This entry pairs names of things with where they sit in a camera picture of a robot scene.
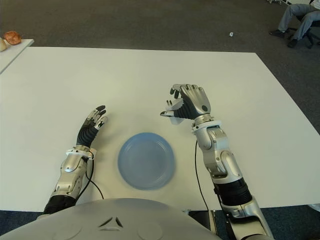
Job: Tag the red-brown bread roll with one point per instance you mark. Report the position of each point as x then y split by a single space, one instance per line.
12 38

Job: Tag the seated person in jeans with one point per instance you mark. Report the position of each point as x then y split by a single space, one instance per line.
287 15

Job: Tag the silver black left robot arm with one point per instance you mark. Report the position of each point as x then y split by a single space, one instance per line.
71 170

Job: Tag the grey robot torso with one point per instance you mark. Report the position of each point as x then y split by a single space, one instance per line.
112 222

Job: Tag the black office chair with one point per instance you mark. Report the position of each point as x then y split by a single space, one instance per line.
308 38

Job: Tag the blue plastic plate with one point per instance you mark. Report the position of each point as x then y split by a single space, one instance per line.
147 161

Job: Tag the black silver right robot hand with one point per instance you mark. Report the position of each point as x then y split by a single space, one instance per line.
196 100

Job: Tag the white plug charger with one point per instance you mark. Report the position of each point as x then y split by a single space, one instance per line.
177 121

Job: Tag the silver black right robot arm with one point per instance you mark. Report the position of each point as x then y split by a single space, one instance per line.
220 160

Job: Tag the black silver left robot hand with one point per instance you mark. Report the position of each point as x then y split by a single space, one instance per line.
86 132

